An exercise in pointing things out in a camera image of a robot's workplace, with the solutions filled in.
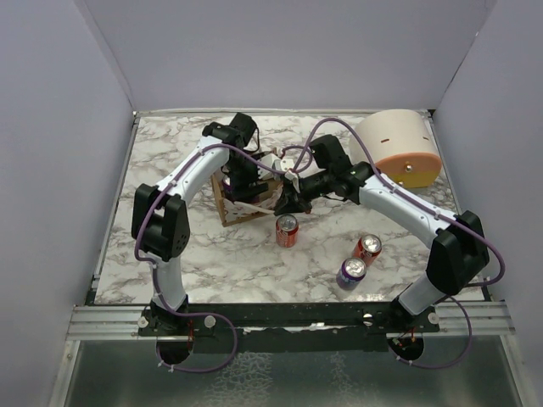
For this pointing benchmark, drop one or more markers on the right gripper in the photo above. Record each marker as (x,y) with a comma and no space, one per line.
(295,192)

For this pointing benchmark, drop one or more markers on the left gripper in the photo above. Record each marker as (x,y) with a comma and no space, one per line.
(248,189)

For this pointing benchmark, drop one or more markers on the red cola can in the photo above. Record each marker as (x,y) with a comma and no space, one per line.
(287,227)
(367,248)

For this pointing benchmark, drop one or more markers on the canvas bag with rope handles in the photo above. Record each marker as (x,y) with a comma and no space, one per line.
(239,210)

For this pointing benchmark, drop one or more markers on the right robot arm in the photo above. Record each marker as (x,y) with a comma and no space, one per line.
(457,253)

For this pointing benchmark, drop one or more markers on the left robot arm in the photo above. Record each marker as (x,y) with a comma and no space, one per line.
(160,224)

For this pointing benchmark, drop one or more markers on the cream and orange bread box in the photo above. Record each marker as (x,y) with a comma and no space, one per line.
(400,145)

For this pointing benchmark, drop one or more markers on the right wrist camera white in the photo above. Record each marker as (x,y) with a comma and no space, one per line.
(290,175)

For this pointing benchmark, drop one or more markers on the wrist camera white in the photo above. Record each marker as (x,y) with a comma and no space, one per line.
(290,175)
(271,165)

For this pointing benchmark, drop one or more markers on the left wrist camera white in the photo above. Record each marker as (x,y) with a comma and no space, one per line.
(271,165)

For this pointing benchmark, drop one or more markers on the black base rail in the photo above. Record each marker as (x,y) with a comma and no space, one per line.
(283,327)

